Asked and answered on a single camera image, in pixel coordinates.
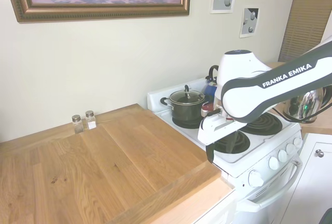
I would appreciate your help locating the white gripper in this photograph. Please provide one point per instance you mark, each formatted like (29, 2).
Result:
(215, 128)

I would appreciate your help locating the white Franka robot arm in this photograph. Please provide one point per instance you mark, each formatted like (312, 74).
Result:
(246, 97)

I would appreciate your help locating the black cooking pot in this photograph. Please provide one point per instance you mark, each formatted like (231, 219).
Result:
(185, 111)

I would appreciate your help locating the red and white small object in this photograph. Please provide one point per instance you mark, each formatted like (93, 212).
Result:
(207, 108)

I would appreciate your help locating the white stove knob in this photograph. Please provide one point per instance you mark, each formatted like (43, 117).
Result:
(290, 148)
(282, 155)
(274, 163)
(255, 178)
(297, 141)

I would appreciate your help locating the white electric stove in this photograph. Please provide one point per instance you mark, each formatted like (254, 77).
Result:
(262, 206)

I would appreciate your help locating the shiny steel electric kettle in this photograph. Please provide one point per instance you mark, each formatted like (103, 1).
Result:
(308, 106)

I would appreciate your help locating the metal cabinet knob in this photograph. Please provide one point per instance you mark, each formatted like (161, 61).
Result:
(319, 153)

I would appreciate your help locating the white kitchen cabinet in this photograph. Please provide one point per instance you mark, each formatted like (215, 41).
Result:
(313, 182)

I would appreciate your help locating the large wooden butcher board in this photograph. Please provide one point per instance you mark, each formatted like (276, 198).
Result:
(103, 161)

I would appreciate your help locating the small grey geometric paper print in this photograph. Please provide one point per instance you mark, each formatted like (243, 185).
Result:
(249, 23)

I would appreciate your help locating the glass salt shaker metal cap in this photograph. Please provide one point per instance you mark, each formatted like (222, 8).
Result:
(91, 123)

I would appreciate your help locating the glass pepper shaker metal cap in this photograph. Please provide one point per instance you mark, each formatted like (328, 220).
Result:
(77, 125)

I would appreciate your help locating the brown window blind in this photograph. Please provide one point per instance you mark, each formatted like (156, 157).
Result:
(306, 19)

